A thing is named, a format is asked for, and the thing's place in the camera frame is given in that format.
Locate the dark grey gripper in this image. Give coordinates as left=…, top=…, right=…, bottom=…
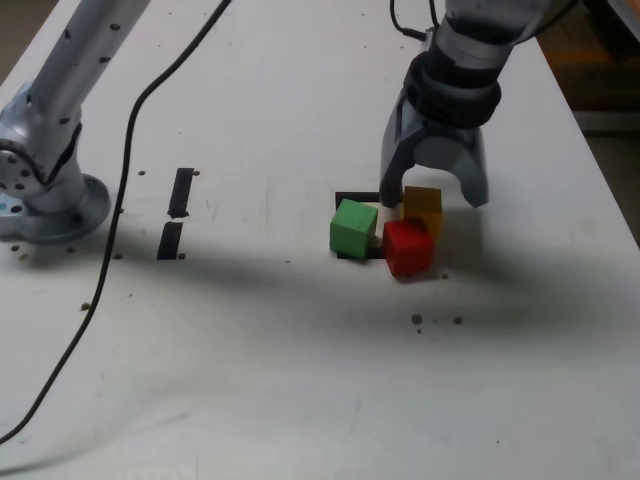
left=378, top=94, right=492, bottom=210

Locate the yellow cube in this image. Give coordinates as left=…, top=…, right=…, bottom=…
left=401, top=185, right=444, bottom=242

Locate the red cube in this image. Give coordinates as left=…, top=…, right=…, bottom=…
left=382, top=217, right=435, bottom=278

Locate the green cube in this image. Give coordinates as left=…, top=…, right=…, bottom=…
left=329, top=198, right=379, bottom=260

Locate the black tape square outline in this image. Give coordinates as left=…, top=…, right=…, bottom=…
left=333, top=190, right=387, bottom=261

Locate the brown wooden cabinet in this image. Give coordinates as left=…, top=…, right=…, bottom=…
left=537, top=0, right=640, bottom=114

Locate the black tape strip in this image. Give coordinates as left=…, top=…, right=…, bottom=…
left=156, top=167, right=195, bottom=261

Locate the black cable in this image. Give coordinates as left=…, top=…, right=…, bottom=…
left=0, top=0, right=431, bottom=446

